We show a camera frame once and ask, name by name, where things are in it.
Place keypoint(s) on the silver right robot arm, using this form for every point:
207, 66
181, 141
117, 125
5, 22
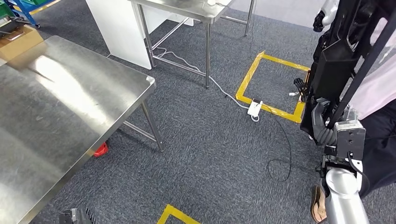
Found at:
340, 198

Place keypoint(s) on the cardboard box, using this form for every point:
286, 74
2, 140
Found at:
21, 46

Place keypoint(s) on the green plastic bin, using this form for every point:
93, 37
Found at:
6, 9

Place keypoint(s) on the blue metal shelf rack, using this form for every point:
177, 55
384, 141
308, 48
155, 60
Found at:
26, 12

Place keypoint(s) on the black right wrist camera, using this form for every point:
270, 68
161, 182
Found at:
351, 140

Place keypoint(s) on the white cabinet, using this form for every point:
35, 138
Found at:
123, 31

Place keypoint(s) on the black humanoid robot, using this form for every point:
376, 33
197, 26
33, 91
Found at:
300, 86

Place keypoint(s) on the stainless steel workbench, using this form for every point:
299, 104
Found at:
62, 117

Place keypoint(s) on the white power strip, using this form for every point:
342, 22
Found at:
254, 108

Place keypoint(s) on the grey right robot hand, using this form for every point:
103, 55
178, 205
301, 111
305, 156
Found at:
319, 123

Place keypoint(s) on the black plastic frame part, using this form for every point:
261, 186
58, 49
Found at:
332, 71

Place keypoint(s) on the red plastic object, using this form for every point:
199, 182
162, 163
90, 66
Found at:
101, 150

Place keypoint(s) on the steel frame table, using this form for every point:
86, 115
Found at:
207, 46

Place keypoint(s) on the brown sandal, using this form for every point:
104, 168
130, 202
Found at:
317, 205

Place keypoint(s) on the person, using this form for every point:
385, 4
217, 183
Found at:
380, 148

